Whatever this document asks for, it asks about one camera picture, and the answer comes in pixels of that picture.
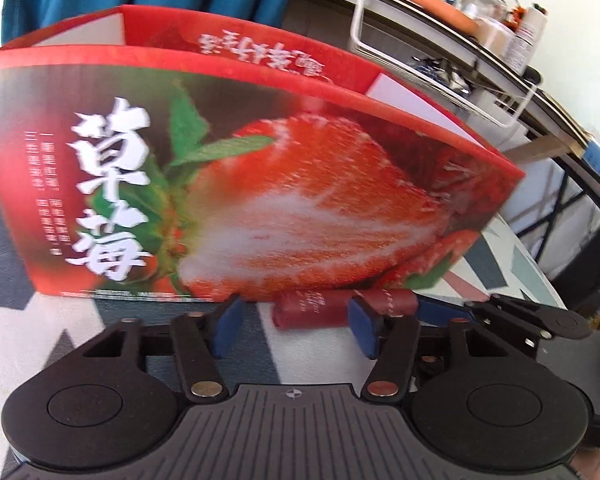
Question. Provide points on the red strawberry print box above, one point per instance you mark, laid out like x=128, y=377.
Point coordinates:
x=260, y=185

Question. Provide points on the black dresser table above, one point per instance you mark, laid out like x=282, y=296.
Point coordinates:
x=570, y=170

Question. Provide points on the geometric patterned tablecloth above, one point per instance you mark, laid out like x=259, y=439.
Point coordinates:
x=20, y=340

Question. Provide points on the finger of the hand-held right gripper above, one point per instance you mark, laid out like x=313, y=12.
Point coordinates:
x=445, y=312

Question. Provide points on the white spray bottle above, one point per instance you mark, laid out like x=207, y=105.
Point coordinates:
x=527, y=37

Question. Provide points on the clear cotton swab container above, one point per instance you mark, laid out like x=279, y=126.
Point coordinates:
x=495, y=35

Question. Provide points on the orange bowl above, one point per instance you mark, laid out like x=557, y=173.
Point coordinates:
x=440, y=10

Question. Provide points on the dark red tube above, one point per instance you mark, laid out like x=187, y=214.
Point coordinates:
x=310, y=307

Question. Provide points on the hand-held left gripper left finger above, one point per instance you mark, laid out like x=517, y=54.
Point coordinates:
x=227, y=327

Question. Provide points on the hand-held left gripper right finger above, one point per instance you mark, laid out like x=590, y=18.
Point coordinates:
x=362, y=332

